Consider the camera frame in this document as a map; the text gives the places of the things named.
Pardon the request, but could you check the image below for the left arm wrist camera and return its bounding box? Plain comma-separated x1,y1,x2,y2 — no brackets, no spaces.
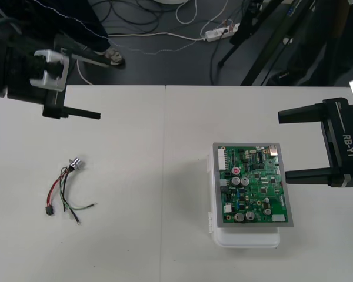
30,49,71,92

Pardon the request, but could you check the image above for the milky plastic box with lid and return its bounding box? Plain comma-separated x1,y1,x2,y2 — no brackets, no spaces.
205,152,282,250

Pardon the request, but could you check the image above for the red black green cable bundle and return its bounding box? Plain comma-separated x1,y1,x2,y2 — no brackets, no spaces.
44,157,99,226

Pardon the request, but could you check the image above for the black floor cable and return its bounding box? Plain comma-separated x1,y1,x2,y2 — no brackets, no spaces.
209,29,229,86

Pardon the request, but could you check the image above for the green circuit board grey frame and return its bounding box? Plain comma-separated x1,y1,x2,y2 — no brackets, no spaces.
212,142,295,229

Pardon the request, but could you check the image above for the white power strip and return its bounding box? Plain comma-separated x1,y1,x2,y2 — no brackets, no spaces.
205,22,241,42

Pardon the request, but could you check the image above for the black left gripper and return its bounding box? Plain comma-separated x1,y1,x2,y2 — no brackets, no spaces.
42,34,111,120

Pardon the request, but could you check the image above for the thin white cord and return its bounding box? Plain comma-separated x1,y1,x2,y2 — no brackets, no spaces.
175,0,242,30

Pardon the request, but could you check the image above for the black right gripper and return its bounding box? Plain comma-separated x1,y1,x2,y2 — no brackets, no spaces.
277,98,353,189

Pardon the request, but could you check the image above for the white floor cable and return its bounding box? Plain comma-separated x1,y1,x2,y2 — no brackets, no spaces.
107,31,208,41
76,57,94,86

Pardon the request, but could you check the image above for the black tripod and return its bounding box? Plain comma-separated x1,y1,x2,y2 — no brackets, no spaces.
217,0,301,86

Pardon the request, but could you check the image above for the person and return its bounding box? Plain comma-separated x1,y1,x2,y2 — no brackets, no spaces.
270,0,353,86
32,0,126,67

